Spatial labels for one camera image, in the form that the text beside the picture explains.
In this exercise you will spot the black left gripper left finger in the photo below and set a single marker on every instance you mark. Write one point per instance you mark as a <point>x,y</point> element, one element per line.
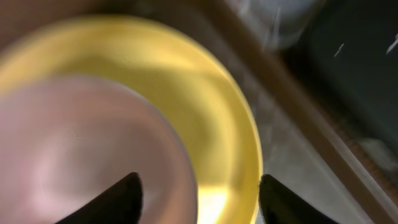
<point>120,204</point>

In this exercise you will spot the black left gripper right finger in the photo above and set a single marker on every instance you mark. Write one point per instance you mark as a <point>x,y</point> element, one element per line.
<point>279,205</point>

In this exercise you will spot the yellow plate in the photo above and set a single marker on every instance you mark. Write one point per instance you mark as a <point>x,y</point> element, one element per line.
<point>192,89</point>

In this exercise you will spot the white bowl with rice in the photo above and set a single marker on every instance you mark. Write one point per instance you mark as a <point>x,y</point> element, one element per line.
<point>66,140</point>

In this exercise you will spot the black waste tray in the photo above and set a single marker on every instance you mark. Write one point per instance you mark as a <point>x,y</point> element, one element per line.
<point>359,85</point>

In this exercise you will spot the brown serving tray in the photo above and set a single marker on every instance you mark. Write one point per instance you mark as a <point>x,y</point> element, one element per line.
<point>303,146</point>

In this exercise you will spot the clear plastic bin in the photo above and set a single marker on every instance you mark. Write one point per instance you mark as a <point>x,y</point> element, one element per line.
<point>276,24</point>

